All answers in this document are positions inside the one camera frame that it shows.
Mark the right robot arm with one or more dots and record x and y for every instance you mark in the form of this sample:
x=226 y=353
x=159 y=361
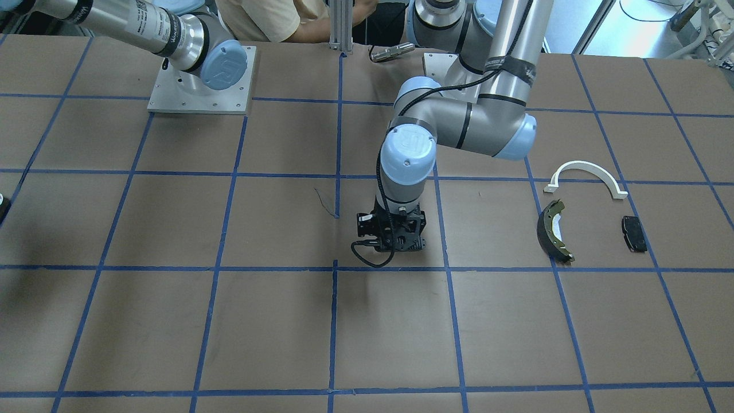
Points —
x=195 y=43

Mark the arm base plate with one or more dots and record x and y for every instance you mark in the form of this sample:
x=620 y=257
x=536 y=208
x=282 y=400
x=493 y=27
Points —
x=442 y=68
x=177 y=92

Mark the seated person beige shirt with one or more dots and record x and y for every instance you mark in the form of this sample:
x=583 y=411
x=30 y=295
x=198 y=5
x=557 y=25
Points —
x=298 y=22

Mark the black brake pad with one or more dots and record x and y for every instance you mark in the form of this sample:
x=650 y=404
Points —
x=633 y=233

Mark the aluminium frame post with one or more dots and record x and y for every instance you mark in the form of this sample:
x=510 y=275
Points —
x=341 y=20

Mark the dark brake shoe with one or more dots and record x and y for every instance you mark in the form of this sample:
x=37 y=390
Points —
x=549 y=232

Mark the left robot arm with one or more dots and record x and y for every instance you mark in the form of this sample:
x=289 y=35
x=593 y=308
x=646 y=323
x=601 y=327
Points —
x=478 y=106

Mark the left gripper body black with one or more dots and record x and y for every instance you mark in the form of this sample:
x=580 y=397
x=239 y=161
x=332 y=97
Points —
x=363 y=224

